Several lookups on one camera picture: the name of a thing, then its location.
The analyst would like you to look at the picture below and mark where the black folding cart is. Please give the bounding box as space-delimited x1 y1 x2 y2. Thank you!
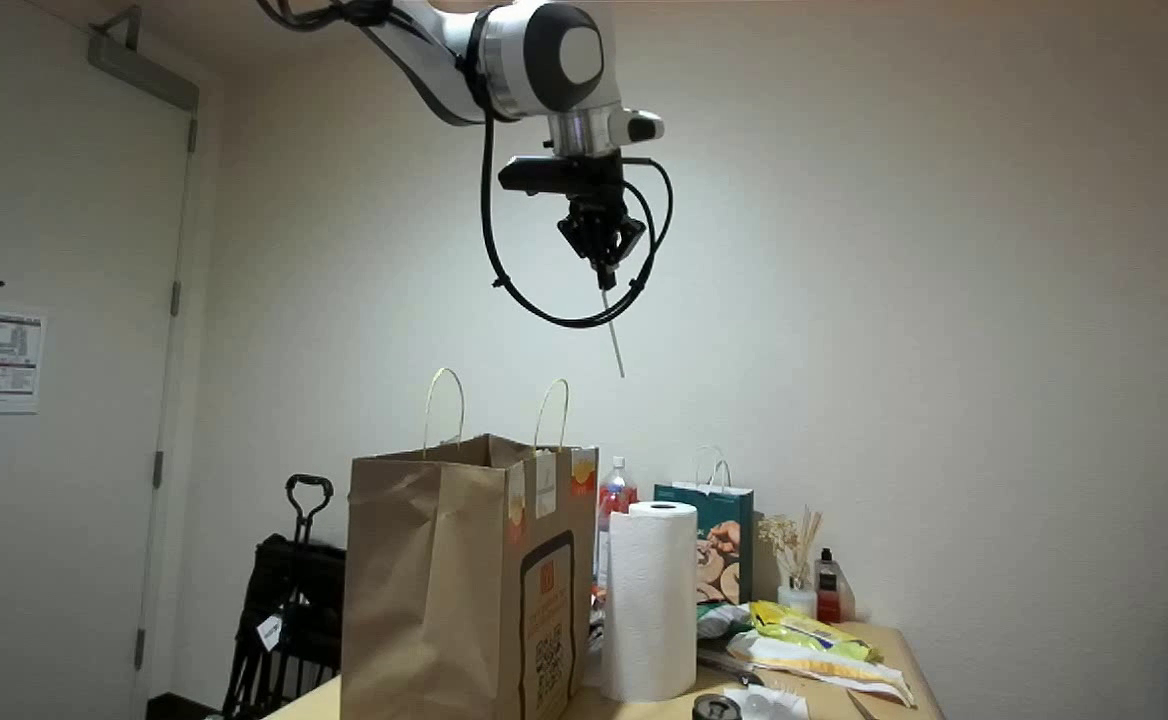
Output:
218 471 344 720

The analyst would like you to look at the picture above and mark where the red cap water bottle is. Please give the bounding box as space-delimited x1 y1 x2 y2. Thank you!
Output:
595 458 634 586

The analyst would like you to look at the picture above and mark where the white paper towel roll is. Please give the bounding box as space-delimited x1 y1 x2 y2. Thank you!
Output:
605 498 695 701

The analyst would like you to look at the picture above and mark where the yellow snack packet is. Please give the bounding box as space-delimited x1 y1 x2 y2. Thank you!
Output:
746 601 878 664

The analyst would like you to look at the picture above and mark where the brown paper delivery bag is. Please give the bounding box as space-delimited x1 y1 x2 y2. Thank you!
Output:
339 433 600 720

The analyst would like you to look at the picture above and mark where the dark sauce bottle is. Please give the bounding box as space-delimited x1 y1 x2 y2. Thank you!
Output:
814 549 841 625

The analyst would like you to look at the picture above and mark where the jar of wooden sticks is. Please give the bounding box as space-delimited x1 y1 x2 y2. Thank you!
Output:
758 506 825 610

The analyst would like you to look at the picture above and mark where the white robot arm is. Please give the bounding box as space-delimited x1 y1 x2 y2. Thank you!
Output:
256 0 662 286

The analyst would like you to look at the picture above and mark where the teal gift bag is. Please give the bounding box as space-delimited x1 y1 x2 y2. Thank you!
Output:
657 458 756 602

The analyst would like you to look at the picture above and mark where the door closer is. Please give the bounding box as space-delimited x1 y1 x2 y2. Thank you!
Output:
87 2 199 113

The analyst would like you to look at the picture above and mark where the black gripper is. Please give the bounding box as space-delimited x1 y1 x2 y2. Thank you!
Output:
499 155 643 286

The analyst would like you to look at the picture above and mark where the white door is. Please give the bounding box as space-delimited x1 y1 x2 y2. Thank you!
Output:
0 0 189 720

